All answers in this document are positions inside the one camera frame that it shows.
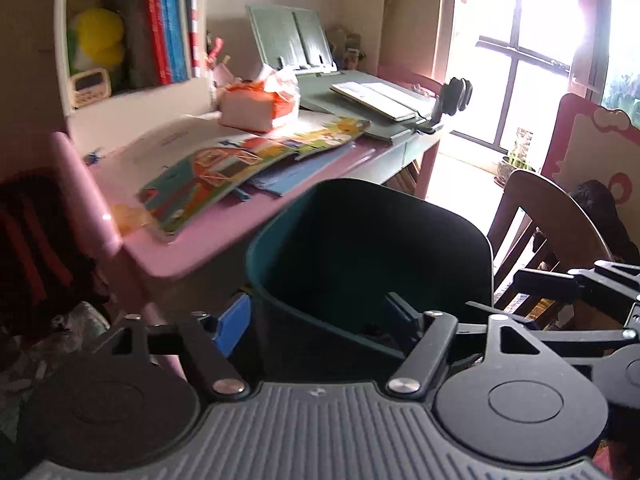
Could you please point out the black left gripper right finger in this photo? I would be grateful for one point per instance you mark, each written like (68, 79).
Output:
(424, 338)

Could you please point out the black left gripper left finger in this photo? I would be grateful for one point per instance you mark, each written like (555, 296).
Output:
(207, 342)

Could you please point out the pink study desk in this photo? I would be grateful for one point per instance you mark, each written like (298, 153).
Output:
(203, 264)

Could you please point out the colourful picture book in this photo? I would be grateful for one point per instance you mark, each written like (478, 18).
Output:
(219, 159)

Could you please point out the red black backpack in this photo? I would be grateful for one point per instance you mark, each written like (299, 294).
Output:
(44, 273)

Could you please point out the white bookshelf hutch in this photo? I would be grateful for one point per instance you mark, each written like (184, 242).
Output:
(128, 66)

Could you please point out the orange tissue pack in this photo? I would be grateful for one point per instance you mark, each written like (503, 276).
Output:
(259, 106)

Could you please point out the open white book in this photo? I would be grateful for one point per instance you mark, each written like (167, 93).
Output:
(386, 106)

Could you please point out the small digital timer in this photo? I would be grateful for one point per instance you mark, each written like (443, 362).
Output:
(89, 87)

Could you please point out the yellow plush toy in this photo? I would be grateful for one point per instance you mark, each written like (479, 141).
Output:
(95, 39)

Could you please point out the green book stand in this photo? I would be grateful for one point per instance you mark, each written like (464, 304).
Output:
(291, 37)

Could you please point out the red and blue books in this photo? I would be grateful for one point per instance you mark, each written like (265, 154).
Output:
(162, 39)

